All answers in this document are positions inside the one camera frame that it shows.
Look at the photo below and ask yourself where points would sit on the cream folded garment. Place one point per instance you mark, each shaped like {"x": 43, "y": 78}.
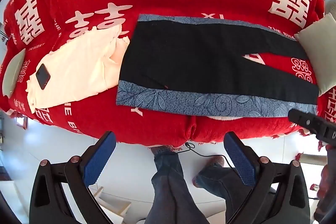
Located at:
{"x": 83, "y": 67}

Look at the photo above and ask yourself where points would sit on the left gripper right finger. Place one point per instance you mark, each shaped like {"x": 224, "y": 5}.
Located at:
{"x": 279, "y": 192}

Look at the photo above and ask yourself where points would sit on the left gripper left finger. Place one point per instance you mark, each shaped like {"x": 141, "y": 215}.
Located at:
{"x": 48, "y": 201}

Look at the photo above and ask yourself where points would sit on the grey-green pillow left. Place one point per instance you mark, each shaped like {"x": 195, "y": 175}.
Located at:
{"x": 11, "y": 73}

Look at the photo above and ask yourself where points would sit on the black pants blue patterned trim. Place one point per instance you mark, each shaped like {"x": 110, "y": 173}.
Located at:
{"x": 198, "y": 66}

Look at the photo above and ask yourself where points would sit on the beige pillow right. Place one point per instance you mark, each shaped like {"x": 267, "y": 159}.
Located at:
{"x": 318, "y": 41}

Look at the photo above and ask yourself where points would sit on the black smartphone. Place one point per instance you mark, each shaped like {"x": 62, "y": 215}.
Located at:
{"x": 42, "y": 76}

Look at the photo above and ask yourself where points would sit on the person's legs in jeans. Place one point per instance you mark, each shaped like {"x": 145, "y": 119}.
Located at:
{"x": 173, "y": 202}

